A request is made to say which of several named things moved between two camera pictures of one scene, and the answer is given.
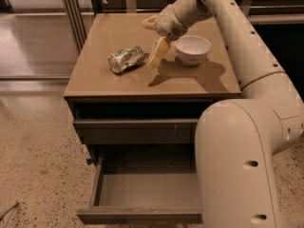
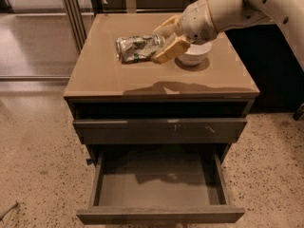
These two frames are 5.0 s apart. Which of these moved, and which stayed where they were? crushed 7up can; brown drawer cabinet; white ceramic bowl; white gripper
Moved: crushed 7up can; white gripper
Stayed: white ceramic bowl; brown drawer cabinet
